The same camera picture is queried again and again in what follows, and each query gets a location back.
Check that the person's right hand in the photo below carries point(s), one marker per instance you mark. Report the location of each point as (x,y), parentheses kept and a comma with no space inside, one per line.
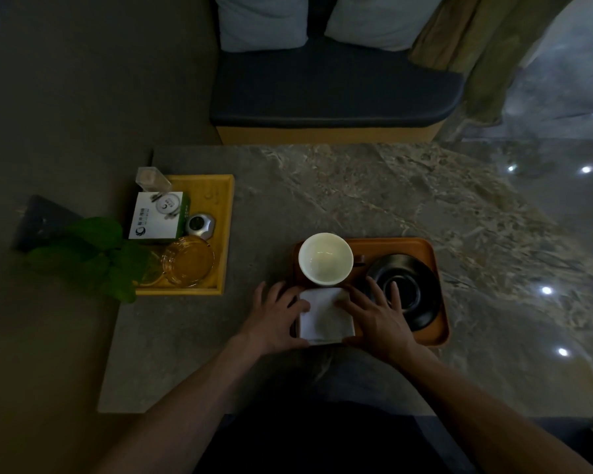
(383,330)

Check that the black wall socket panel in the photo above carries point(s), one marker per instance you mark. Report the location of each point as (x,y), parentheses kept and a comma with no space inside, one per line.
(39,222)

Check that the black saucer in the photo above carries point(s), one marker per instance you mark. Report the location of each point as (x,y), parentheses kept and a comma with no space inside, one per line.
(420,291)

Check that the green leafy plant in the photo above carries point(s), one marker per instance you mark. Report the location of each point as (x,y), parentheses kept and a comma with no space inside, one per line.
(99,231)

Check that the yellow tray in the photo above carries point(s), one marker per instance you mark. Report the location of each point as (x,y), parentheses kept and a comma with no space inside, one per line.
(217,192)

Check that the clear glass vase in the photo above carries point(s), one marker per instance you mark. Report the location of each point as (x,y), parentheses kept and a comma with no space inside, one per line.
(150,271)

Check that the person's left hand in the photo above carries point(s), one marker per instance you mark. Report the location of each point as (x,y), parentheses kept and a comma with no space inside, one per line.
(274,320)

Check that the orange wooden tray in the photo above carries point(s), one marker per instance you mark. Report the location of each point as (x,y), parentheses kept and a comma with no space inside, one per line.
(405,246)

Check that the person's right forearm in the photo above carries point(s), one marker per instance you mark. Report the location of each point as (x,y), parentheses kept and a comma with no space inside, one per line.
(489,419)

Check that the white and green box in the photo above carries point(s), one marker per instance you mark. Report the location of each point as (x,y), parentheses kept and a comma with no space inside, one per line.
(153,217)

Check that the person's left forearm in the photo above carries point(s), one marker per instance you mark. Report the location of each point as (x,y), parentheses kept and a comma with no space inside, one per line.
(178,419)

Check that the white napkins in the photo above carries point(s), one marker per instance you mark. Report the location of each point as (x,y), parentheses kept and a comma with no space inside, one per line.
(323,318)

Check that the silver metal call bell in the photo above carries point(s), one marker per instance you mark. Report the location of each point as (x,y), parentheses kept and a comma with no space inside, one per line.
(200,226)

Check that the clear plastic toothpick holder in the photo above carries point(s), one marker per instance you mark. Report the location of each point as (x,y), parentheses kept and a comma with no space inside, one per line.
(153,178)

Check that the amber glass ashtray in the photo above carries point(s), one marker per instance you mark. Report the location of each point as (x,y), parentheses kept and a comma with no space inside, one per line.
(188,261)

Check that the grey square pillow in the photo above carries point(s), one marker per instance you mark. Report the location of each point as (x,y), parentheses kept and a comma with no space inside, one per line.
(262,22)
(380,19)

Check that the dark cushioned bench seat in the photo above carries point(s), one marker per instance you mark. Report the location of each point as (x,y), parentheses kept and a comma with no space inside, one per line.
(326,88)

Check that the white cup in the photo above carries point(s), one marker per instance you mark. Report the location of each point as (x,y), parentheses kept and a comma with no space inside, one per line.
(325,259)

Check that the person's dark clothing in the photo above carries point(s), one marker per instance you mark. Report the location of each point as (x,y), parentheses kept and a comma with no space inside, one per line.
(316,444)

